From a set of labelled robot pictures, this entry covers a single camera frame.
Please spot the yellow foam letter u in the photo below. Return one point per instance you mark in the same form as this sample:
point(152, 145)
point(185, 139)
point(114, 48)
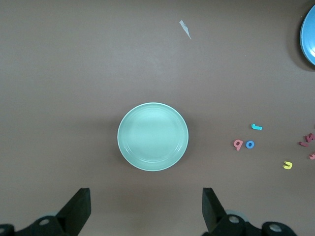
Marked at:
point(286, 167)

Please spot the maroon foam letter k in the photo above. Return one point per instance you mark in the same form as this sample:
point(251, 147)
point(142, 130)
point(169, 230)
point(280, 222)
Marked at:
point(310, 138)

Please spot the pink foam letter f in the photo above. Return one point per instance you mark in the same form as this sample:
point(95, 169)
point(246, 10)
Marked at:
point(312, 156)

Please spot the maroon foam letter l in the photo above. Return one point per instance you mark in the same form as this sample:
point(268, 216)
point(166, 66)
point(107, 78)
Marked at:
point(304, 144)

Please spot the green round plate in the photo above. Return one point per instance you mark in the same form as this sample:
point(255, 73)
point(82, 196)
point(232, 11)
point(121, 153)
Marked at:
point(152, 137)

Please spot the blue round plate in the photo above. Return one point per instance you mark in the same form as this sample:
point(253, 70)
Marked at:
point(308, 37)

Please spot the white paper scrap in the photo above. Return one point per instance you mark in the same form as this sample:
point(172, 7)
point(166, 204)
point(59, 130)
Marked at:
point(185, 28)

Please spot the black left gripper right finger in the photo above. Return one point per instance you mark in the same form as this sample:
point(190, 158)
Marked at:
point(219, 223)

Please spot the teal foam letter j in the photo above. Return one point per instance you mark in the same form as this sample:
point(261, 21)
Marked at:
point(257, 127)

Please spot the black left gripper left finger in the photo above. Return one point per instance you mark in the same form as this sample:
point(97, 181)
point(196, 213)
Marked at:
point(71, 218)

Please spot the blue foam letter o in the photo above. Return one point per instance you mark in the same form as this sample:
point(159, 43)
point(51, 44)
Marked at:
point(247, 145)

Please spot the brown table cover sheet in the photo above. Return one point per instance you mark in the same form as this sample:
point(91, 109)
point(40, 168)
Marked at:
point(98, 61)

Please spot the pink foam letter g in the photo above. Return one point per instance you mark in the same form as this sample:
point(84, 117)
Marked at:
point(238, 147)

